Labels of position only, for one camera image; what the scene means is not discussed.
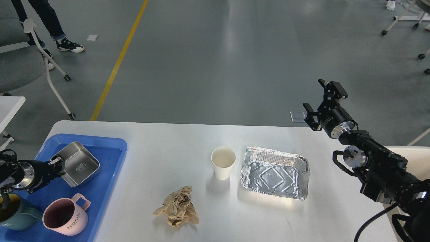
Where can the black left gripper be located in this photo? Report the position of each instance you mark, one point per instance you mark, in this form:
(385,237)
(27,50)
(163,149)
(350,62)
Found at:
(38,174)

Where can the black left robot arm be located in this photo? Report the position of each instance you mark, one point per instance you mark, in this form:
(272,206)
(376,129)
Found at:
(9,173)

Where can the aluminium foil tray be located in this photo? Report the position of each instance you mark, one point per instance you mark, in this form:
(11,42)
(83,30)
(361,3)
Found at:
(275,173)

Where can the white side table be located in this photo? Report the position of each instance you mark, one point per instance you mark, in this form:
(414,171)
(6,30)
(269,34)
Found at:
(9,106)

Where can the stainless steel rectangular tin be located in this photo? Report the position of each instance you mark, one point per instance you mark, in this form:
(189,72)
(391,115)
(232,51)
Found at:
(80,165)

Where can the person in jeans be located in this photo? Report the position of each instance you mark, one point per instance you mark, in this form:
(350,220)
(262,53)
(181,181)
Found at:
(52,24)

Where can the pink ribbed mug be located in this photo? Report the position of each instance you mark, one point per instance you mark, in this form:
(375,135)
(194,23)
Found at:
(67,216)

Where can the white bin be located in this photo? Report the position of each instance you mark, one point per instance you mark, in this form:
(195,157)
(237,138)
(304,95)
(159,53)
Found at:
(418,160)

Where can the crumpled brown paper napkin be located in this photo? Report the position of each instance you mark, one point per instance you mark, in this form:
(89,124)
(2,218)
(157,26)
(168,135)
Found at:
(178,208)

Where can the teal ceramic mug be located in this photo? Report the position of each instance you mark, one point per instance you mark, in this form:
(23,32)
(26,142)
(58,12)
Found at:
(20,214)

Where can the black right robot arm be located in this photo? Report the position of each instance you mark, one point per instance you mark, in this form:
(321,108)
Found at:
(382,173)

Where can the white paper cup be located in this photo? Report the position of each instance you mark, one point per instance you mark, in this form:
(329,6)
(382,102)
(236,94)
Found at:
(223,159)

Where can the grey office chair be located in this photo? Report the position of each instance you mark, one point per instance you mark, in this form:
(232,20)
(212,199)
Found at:
(20,67)

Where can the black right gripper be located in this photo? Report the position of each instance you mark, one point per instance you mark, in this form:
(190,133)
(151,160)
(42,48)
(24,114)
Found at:
(330,116)

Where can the white chair base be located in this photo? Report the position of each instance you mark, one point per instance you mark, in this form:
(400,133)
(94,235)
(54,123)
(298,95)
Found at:
(423,15)

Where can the blue plastic tray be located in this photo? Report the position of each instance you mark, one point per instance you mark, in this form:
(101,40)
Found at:
(110,152)

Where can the clear plastic piece on floor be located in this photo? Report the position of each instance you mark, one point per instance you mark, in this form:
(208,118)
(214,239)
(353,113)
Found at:
(297,116)

